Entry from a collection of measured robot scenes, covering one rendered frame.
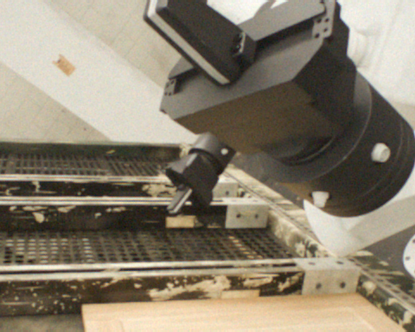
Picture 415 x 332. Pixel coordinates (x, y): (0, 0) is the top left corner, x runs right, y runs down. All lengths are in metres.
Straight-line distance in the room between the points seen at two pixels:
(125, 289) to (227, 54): 0.69
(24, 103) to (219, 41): 5.67
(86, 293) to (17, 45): 3.61
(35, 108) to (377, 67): 5.39
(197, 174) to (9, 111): 5.02
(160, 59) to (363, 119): 5.56
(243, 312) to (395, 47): 0.52
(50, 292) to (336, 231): 0.60
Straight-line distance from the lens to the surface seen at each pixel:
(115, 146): 2.27
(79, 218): 1.34
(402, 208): 0.42
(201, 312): 0.94
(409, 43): 0.68
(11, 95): 5.94
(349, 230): 0.42
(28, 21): 4.38
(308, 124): 0.31
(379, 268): 1.21
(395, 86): 0.67
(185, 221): 1.40
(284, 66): 0.28
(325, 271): 1.07
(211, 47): 0.29
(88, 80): 4.43
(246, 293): 1.02
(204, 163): 1.07
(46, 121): 5.97
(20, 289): 0.92
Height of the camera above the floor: 1.68
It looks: 22 degrees down
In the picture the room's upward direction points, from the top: 56 degrees counter-clockwise
